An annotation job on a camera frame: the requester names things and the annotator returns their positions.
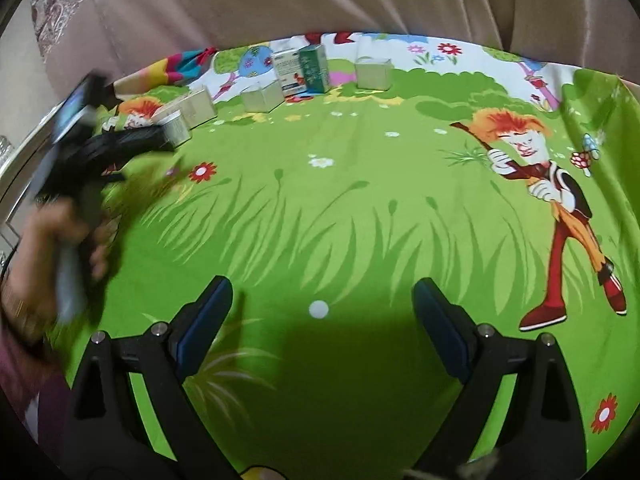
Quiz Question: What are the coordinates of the small beige box far right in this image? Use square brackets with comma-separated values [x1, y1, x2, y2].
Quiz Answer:
[355, 56, 393, 91]

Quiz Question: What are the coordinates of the small beige cube box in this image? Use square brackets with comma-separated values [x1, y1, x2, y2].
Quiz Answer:
[241, 80, 284, 113]

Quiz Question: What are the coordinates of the white ornate cabinet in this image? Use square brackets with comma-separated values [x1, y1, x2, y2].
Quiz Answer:
[0, 104, 62, 259]

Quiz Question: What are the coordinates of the green cartoon print cloth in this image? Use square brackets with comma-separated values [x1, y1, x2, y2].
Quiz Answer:
[46, 30, 640, 480]

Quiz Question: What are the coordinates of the maroon sleeve forearm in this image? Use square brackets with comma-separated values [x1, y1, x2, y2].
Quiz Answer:
[1, 314, 70, 463]

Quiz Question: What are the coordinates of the white made-in-china box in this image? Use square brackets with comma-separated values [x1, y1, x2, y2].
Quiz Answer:
[151, 110, 192, 148]

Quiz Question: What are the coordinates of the white medicine box with barcode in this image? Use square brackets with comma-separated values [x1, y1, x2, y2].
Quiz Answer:
[272, 49, 307, 98]

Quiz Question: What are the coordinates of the person's left hand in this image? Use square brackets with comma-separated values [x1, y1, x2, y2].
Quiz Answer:
[1, 198, 119, 344]

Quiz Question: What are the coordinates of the green carton box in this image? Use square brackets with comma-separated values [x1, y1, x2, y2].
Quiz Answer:
[298, 44, 331, 93]

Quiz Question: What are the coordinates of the beige curtain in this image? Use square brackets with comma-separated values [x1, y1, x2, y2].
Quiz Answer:
[30, 0, 639, 93]

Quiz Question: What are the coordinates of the large beige cardboard box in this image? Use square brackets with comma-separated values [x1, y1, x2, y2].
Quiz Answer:
[177, 87, 217, 129]

